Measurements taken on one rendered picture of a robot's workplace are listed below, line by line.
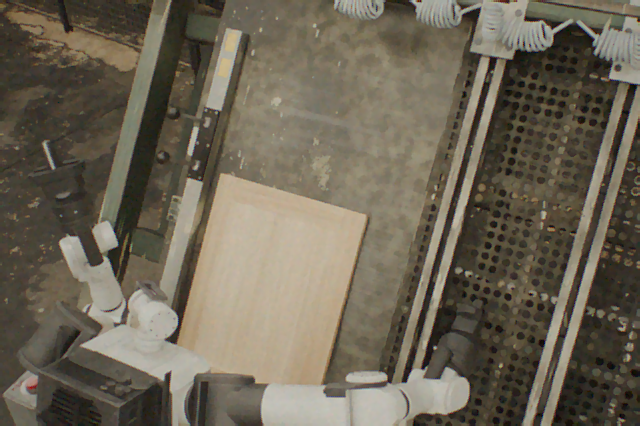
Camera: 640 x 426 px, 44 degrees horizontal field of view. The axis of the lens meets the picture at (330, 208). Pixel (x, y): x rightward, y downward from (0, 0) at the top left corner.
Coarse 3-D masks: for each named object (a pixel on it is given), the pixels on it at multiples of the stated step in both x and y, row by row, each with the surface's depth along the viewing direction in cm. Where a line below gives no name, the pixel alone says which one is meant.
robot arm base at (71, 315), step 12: (60, 300) 171; (60, 312) 167; (72, 312) 169; (84, 312) 176; (72, 324) 167; (84, 324) 167; (96, 324) 173; (84, 336) 167; (96, 336) 171; (72, 348) 167; (24, 360) 166; (36, 372) 166
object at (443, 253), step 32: (480, 32) 180; (480, 64) 183; (480, 96) 184; (480, 128) 182; (480, 160) 184; (448, 192) 184; (448, 224) 185; (448, 256) 184; (448, 288) 188; (416, 320) 186; (416, 352) 187
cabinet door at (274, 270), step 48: (240, 192) 211; (240, 240) 211; (288, 240) 205; (336, 240) 200; (192, 288) 215; (240, 288) 210; (288, 288) 205; (336, 288) 199; (192, 336) 215; (240, 336) 209; (288, 336) 204
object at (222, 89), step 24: (240, 48) 213; (216, 72) 213; (216, 96) 213; (216, 144) 214; (192, 192) 214; (192, 216) 214; (192, 240) 216; (168, 264) 216; (168, 288) 216; (168, 336) 218
